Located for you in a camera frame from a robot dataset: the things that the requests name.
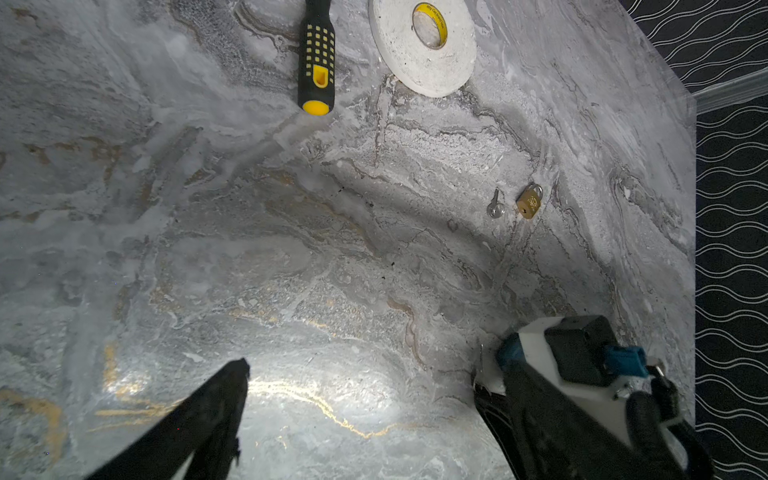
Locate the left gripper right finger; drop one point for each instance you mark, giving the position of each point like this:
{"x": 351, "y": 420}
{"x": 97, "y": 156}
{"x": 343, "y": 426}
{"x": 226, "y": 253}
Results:
{"x": 545, "y": 435}

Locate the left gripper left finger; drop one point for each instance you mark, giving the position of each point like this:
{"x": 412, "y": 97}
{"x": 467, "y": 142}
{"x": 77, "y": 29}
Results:
{"x": 201, "y": 432}

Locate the blue padlock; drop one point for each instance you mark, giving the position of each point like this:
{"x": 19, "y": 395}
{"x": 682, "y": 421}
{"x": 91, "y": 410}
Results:
{"x": 599, "y": 364}

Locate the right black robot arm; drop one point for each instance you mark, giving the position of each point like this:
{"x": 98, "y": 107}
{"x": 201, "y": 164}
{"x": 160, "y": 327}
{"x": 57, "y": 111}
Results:
{"x": 667, "y": 443}

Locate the silver key near brass padlock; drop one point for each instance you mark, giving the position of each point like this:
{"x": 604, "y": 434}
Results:
{"x": 496, "y": 208}

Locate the brass padlock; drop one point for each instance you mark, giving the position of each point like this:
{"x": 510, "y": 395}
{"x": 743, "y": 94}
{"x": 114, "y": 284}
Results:
{"x": 530, "y": 200}

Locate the black yellow screwdriver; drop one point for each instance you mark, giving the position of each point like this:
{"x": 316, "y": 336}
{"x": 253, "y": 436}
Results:
{"x": 316, "y": 70}

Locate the white tape roll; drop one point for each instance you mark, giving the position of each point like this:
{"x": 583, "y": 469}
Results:
{"x": 429, "y": 46}

